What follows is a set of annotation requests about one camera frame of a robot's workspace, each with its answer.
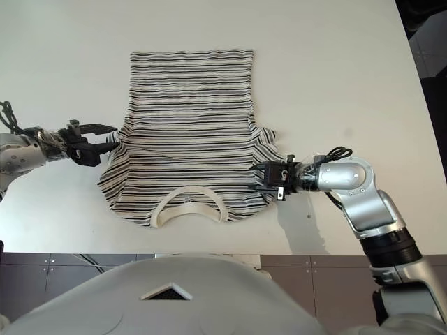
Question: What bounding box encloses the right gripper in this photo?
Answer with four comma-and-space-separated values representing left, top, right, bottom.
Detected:
247, 153, 311, 203

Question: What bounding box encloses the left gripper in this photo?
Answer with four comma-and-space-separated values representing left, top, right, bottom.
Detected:
57, 119, 120, 156

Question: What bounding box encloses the striped T-shirt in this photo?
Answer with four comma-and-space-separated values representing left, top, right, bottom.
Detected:
96, 48, 281, 229

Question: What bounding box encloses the robot body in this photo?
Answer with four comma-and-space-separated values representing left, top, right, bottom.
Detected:
0, 252, 328, 335

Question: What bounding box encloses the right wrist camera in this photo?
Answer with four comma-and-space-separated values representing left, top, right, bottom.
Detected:
264, 161, 293, 187

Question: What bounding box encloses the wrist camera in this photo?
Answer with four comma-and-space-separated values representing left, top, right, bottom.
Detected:
264, 161, 293, 187
66, 143, 103, 168

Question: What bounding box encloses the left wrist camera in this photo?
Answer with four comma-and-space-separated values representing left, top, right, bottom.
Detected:
66, 143, 103, 168

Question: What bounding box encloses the black cable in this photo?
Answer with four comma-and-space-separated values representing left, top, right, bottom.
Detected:
313, 146, 354, 165
0, 100, 26, 135

